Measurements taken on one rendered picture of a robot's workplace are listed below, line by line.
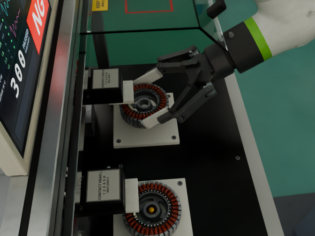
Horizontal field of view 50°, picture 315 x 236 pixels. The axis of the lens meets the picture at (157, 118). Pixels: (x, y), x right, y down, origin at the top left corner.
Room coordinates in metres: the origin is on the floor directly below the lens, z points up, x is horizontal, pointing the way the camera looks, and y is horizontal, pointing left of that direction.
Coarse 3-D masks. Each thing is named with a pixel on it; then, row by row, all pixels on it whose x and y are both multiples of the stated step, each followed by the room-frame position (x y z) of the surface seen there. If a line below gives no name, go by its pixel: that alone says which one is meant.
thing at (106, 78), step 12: (96, 72) 0.51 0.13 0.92; (108, 72) 0.51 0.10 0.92; (120, 72) 0.51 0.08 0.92; (96, 84) 0.48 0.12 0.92; (108, 84) 0.48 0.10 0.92; (120, 84) 0.48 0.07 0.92; (132, 84) 0.52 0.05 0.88; (96, 96) 0.46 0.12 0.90; (108, 96) 0.46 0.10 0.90; (120, 96) 0.47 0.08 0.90; (132, 96) 0.48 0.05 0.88
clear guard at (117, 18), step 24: (120, 0) 0.55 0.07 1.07; (144, 0) 0.55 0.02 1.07; (168, 0) 0.55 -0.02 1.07; (192, 0) 0.55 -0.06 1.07; (96, 24) 0.48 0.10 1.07; (120, 24) 0.48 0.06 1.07; (144, 24) 0.48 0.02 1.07; (168, 24) 0.48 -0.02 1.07; (192, 24) 0.48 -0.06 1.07; (216, 24) 0.54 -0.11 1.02
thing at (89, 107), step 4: (92, 104) 0.51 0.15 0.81; (72, 108) 0.49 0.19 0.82; (88, 108) 0.49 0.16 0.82; (92, 108) 0.50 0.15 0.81; (72, 112) 0.48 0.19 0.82; (88, 112) 0.48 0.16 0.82; (92, 112) 0.49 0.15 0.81; (72, 116) 0.47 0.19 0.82; (88, 116) 0.47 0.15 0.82; (92, 116) 0.48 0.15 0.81; (72, 120) 0.46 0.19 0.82; (88, 120) 0.46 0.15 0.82; (92, 120) 0.47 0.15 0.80; (88, 124) 0.45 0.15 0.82; (92, 124) 0.47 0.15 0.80; (88, 128) 0.45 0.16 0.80; (92, 128) 0.46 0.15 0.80; (84, 132) 0.45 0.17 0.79; (88, 132) 0.45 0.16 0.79; (92, 132) 0.45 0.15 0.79; (84, 136) 0.45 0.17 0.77; (88, 136) 0.45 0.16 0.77
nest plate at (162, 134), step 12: (168, 96) 0.57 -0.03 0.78; (120, 120) 0.49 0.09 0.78; (120, 132) 0.46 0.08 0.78; (132, 132) 0.46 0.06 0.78; (144, 132) 0.46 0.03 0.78; (156, 132) 0.46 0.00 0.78; (168, 132) 0.46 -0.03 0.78; (120, 144) 0.42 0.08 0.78; (132, 144) 0.42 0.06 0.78; (144, 144) 0.43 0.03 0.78; (156, 144) 0.43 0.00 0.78; (168, 144) 0.43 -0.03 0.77
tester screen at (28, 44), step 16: (0, 0) 0.27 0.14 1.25; (16, 0) 0.31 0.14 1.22; (0, 16) 0.26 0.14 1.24; (16, 16) 0.29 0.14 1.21; (0, 32) 0.25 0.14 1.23; (16, 32) 0.28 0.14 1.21; (0, 48) 0.23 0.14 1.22; (16, 48) 0.26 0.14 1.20; (32, 48) 0.30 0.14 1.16; (0, 64) 0.22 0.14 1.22; (0, 80) 0.21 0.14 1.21; (32, 80) 0.27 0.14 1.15; (0, 96) 0.20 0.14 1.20; (0, 112) 0.18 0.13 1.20; (16, 112) 0.21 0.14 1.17
